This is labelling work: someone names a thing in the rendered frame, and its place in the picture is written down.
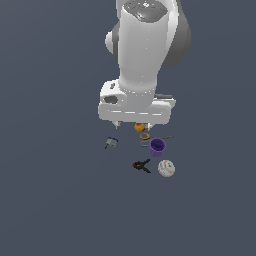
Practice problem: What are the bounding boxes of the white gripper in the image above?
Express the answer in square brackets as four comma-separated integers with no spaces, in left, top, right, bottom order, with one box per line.
[97,79,177,132]

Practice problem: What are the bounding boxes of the black spring clamp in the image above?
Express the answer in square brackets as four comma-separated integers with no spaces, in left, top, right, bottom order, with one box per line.
[131,158,152,174]

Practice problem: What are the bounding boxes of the small grey blue padlock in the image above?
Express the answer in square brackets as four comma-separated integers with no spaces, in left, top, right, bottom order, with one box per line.
[104,136,120,150]

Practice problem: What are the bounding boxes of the purple cup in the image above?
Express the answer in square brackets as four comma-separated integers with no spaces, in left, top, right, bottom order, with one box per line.
[148,137,167,158]

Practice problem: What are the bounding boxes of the tan rubber band loops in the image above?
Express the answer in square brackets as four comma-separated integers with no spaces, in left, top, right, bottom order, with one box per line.
[139,132,152,148]

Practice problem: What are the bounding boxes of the white baseball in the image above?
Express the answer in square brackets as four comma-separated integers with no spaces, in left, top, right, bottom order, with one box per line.
[157,159,176,178]

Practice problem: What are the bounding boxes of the yellow and red round object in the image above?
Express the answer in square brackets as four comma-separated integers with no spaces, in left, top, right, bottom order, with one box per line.
[133,122,147,133]

